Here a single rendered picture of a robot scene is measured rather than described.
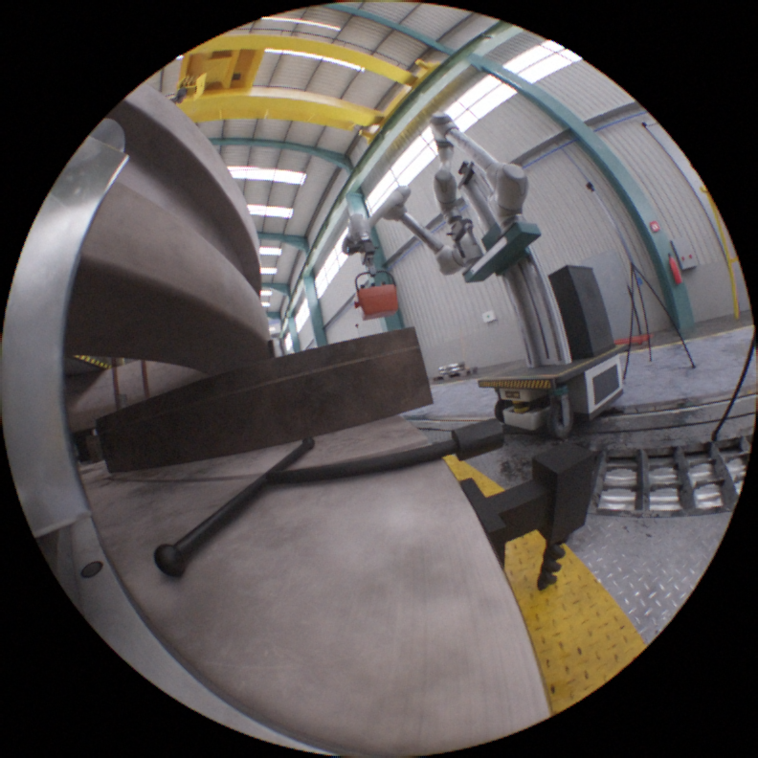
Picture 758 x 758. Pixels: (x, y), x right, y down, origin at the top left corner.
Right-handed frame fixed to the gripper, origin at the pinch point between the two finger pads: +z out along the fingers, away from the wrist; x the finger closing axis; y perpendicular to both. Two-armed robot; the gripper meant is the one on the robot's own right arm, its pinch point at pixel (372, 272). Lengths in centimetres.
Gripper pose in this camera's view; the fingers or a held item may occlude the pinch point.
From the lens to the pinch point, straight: 114.3
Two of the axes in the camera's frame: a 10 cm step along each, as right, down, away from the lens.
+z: 2.4, 9.7, 0.0
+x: -1.8, 0.4, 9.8
